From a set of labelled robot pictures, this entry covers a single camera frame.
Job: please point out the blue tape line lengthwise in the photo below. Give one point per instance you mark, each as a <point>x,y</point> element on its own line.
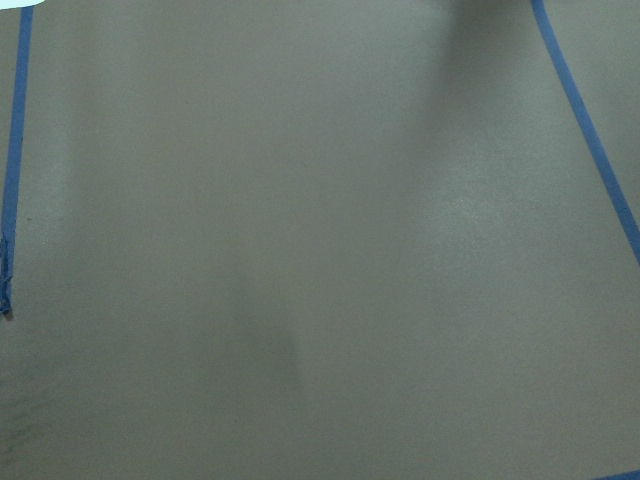
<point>587,128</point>

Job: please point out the short blue tape strip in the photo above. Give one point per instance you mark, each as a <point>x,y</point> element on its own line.
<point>10,199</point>

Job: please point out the blue tape line crosswise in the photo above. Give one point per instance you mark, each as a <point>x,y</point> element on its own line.
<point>630,475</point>

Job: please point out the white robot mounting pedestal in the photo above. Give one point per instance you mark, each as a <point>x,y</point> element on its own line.
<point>12,4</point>

